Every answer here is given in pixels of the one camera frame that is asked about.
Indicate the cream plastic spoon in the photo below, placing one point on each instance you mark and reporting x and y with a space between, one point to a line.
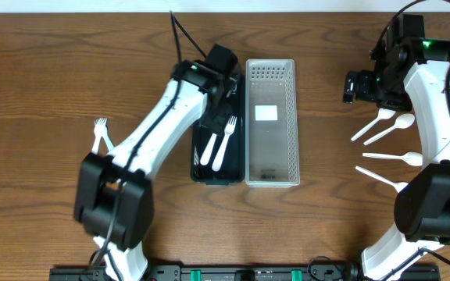
204 160

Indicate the black perforated plastic basket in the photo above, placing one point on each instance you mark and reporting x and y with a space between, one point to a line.
232 170

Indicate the pale green plastic fork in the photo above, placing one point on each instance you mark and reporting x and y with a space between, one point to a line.
107 139

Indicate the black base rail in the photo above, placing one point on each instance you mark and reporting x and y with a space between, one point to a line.
176 273

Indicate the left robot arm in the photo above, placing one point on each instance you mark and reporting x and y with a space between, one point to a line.
114 200

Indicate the white plastic spoon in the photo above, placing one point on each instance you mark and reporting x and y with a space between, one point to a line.
397 185
382 114
411 158
402 122

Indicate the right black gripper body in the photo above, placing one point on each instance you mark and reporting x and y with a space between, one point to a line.
380 89

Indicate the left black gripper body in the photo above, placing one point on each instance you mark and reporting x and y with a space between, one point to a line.
218 120

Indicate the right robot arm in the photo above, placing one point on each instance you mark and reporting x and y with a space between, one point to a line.
411 74

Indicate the white plastic spoon top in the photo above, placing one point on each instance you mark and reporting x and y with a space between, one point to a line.
382 114

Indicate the clear perforated plastic basket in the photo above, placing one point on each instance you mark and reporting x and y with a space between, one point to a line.
271 147

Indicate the white plastic spoon bottom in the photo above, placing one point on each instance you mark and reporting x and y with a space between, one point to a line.
397 185

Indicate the white label in basket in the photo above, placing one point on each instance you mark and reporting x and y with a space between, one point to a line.
266 113

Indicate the white plastic fork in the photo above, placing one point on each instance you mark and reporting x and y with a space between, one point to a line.
228 131
100 126

